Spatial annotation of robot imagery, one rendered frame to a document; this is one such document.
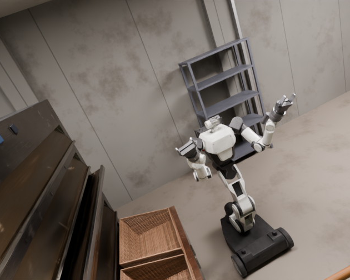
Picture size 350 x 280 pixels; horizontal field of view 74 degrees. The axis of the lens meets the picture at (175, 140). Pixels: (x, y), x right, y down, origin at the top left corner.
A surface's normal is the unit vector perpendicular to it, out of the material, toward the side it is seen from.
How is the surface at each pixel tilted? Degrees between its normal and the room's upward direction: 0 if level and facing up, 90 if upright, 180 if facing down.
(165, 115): 90
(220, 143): 90
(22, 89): 90
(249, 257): 45
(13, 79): 90
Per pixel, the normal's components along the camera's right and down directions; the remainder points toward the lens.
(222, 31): 0.29, 0.27
